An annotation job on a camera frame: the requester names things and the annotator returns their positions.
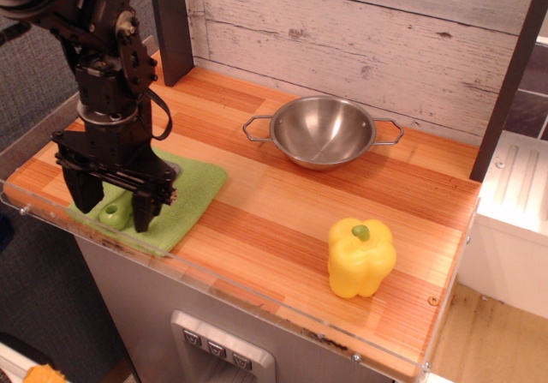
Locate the dark left support post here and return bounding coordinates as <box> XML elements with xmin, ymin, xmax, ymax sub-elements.
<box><xmin>152</xmin><ymin>0</ymin><xmax>194</xmax><ymax>87</ymax></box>

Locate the grey toy kitchen cabinet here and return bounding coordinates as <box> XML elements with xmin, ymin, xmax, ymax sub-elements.
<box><xmin>76</xmin><ymin>235</ymin><xmax>391</xmax><ymax>382</ymax></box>

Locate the dark support post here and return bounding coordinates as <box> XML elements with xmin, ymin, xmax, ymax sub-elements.
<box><xmin>152</xmin><ymin>0</ymin><xmax>194</xmax><ymax>87</ymax></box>
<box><xmin>469</xmin><ymin>0</ymin><xmax>547</xmax><ymax>183</ymax></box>

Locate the dark right support post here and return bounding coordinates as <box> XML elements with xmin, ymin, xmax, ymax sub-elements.
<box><xmin>469</xmin><ymin>0</ymin><xmax>547</xmax><ymax>183</ymax></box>

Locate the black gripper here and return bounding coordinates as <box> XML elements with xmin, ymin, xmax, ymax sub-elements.
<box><xmin>51</xmin><ymin>99</ymin><xmax>163</xmax><ymax>233</ymax></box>

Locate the steel two-handled bowl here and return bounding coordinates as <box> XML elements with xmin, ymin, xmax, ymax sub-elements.
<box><xmin>242</xmin><ymin>96</ymin><xmax>404</xmax><ymax>171</ymax></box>

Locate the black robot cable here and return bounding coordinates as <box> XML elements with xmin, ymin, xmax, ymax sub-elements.
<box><xmin>143</xmin><ymin>87</ymin><xmax>174</xmax><ymax>141</ymax></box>

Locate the green cloth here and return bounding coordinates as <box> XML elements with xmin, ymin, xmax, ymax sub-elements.
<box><xmin>68</xmin><ymin>149</ymin><xmax>228</xmax><ymax>256</ymax></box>

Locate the clear acrylic guard rail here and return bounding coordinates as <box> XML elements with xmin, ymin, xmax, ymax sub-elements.
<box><xmin>4</xmin><ymin>171</ymin><xmax>480</xmax><ymax>382</ymax></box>

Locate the green handled grey spatula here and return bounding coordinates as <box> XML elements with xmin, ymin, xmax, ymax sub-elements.
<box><xmin>98</xmin><ymin>159</ymin><xmax>183</xmax><ymax>231</ymax></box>

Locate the orange object bottom left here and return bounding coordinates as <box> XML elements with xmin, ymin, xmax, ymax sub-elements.
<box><xmin>22</xmin><ymin>364</ymin><xmax>68</xmax><ymax>383</ymax></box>

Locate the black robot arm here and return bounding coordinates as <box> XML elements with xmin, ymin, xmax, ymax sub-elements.
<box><xmin>1</xmin><ymin>0</ymin><xmax>176</xmax><ymax>232</ymax></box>

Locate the yellow toy bell pepper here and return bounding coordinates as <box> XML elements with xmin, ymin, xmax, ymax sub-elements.
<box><xmin>328</xmin><ymin>218</ymin><xmax>396</xmax><ymax>298</ymax></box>

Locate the silver dispenser button panel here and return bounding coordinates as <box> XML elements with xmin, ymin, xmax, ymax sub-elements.
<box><xmin>170</xmin><ymin>310</ymin><xmax>277</xmax><ymax>382</ymax></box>

